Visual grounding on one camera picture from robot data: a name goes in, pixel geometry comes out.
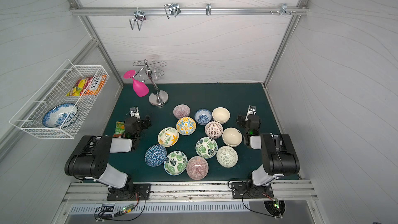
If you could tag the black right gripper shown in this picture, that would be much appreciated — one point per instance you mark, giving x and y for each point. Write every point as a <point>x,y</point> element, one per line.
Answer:
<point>241,121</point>

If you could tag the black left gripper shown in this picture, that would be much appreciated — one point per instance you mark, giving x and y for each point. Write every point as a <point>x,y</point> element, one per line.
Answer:
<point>144,122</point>

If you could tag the cream bowl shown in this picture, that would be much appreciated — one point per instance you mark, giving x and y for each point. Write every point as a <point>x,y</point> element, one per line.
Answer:
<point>232,137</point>
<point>221,115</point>

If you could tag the yellow leaf pattern bowl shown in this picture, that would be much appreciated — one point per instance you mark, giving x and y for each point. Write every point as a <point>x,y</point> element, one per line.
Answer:
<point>168,137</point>

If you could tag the blue triangle pattern bowl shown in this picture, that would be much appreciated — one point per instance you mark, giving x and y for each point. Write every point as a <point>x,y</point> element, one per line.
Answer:
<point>155,155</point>

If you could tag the small blue floral bowl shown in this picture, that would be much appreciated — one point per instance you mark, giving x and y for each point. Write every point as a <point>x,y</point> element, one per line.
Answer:
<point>203,116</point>

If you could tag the green leaf bowl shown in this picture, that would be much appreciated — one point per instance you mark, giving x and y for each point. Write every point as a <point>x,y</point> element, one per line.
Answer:
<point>206,147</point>
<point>175,163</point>

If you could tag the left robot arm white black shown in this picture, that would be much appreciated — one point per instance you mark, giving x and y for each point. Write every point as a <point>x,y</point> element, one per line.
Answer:
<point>90,158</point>

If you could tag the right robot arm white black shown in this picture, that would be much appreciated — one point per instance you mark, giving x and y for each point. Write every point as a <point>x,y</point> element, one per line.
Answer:
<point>278,155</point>

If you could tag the green snack packet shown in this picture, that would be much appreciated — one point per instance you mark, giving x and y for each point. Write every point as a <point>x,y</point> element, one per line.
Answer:
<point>119,129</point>

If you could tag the pink plastic wine glass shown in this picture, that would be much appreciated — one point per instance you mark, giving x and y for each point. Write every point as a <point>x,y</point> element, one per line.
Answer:
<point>139,87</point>

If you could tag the chrome glass holder stand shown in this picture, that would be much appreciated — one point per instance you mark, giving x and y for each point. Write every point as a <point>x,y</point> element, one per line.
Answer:
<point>149,71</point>

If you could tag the red lattice pattern bowl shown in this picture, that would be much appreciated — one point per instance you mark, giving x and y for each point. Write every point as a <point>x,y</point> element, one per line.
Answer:
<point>214,130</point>

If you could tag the green lattice pattern bowl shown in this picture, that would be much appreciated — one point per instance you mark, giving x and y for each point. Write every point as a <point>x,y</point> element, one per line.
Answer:
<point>227,156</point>

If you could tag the pink striped bowl far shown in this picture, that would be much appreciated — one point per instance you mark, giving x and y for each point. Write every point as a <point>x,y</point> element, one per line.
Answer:
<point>181,111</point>

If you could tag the pink striped bowl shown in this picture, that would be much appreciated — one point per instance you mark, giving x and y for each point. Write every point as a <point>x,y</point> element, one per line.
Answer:
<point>181,111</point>
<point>197,168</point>

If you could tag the yellow blue flower bowl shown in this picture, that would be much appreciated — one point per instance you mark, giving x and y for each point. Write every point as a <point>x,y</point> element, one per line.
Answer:
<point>186,126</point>

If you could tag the green leaf bowl front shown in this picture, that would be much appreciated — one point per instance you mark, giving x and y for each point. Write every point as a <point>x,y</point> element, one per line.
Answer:
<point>175,163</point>

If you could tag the green table mat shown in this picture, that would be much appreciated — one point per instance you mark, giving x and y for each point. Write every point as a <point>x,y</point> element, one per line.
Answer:
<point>234,97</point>

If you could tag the colourful snack packet in basket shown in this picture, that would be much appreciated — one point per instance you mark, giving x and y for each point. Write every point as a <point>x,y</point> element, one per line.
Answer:
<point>88,86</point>

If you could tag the pink striped bowl front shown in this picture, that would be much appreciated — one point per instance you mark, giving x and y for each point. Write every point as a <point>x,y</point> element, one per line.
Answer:
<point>197,168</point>

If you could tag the blue floral bowl in basket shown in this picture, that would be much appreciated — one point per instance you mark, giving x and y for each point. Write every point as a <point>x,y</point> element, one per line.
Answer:
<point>63,114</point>

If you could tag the double metal hook left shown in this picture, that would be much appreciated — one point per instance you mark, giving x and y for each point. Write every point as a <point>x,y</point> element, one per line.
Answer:
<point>138,18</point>

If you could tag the double metal hook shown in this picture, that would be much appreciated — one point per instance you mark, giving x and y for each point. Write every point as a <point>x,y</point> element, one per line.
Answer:
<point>172,9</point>
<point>138,18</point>

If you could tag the double metal hook middle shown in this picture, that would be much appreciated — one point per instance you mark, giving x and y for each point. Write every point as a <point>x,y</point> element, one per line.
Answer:
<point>172,9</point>

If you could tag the single metal hook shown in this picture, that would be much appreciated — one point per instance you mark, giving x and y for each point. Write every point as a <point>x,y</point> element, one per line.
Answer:
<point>208,9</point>

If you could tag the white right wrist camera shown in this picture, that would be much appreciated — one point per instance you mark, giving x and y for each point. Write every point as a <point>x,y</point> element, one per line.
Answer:
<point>252,110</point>

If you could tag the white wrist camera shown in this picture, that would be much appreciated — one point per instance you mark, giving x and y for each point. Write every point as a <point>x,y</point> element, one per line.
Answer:
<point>134,112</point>
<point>252,110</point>

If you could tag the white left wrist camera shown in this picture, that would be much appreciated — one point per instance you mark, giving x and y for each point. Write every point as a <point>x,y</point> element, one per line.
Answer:
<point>134,112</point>

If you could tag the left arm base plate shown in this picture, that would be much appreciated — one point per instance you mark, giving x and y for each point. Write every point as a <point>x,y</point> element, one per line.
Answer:
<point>129,193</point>

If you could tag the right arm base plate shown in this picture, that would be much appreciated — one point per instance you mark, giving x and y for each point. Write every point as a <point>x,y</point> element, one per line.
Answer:
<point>244,190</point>

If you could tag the white wire wall basket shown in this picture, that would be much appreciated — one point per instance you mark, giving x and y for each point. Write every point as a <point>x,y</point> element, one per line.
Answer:
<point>53,93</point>

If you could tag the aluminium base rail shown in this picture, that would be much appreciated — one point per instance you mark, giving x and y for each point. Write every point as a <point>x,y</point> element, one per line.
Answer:
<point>191,191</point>

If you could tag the aluminium top rail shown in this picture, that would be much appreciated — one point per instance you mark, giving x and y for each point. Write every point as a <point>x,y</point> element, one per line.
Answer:
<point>301,9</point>

